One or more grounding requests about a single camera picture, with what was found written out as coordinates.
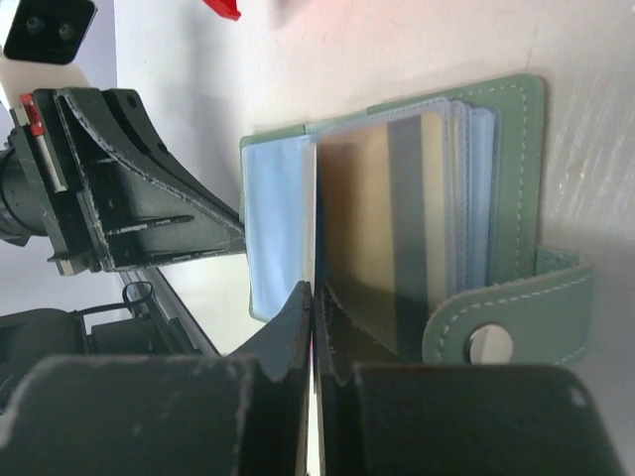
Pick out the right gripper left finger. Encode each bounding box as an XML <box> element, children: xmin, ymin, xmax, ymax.
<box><xmin>1</xmin><ymin>283</ymin><xmax>312</xmax><ymax>475</ymax></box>

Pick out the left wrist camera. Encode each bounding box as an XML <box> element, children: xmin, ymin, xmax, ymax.
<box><xmin>1</xmin><ymin>0</ymin><xmax>97</xmax><ymax>110</ymax></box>

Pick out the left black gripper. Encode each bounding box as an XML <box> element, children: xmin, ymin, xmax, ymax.
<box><xmin>1</xmin><ymin>87</ymin><xmax>246</xmax><ymax>276</ymax></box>

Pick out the red plastic bin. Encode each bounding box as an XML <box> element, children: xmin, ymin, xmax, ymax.
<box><xmin>203</xmin><ymin>0</ymin><xmax>241</xmax><ymax>21</ymax></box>

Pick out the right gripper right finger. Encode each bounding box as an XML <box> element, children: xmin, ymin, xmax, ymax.
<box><xmin>315</xmin><ymin>288</ymin><xmax>624</xmax><ymax>475</ymax></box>

